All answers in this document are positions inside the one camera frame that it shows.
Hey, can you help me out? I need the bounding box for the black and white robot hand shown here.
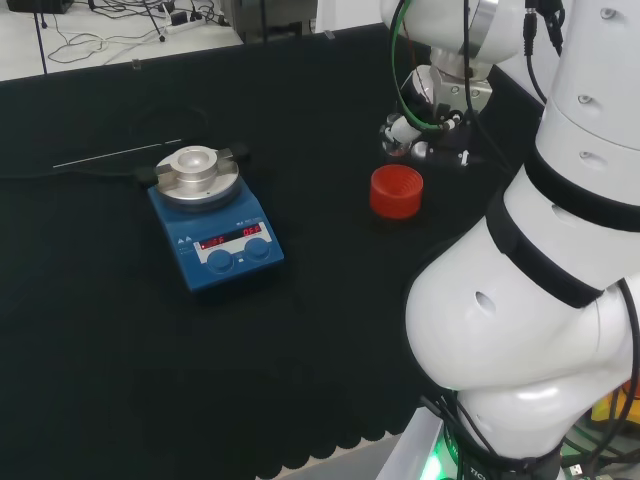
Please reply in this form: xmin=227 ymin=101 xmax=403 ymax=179
xmin=378 ymin=64 xmax=495 ymax=171

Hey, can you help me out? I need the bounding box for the clear round-bottom glass flask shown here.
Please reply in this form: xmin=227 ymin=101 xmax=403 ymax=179
xmin=381 ymin=114 xmax=417 ymax=160

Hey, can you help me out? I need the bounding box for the heater with blue base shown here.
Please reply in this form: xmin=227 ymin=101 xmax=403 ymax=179
xmin=135 ymin=141 xmax=287 ymax=295

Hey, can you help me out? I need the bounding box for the white power strip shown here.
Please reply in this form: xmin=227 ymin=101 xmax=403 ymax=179
xmin=164 ymin=11 xmax=242 ymax=36

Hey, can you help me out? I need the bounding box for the tripod leg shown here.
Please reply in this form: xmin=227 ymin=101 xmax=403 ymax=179
xmin=141 ymin=0 xmax=169 ymax=44

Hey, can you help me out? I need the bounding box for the yellow stop button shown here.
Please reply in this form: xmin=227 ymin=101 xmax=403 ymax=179
xmin=591 ymin=391 xmax=640 ymax=427

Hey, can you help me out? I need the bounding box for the black box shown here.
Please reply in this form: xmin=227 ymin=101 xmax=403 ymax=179
xmin=6 ymin=0 xmax=76 ymax=15

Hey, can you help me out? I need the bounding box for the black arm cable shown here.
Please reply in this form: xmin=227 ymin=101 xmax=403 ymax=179
xmin=460 ymin=0 xmax=522 ymax=174

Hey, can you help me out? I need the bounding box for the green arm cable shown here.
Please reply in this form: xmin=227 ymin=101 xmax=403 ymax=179
xmin=388 ymin=0 xmax=459 ymax=135

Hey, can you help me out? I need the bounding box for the red ribbed flask ring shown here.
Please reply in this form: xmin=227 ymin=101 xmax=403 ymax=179
xmin=369 ymin=165 xmax=426 ymax=220

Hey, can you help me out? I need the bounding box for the black heater power cable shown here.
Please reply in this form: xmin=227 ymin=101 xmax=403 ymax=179
xmin=0 ymin=105 xmax=210 ymax=180

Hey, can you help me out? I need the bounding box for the black floor cable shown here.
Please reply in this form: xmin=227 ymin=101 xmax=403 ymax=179
xmin=46 ymin=0 xmax=172 ymax=67

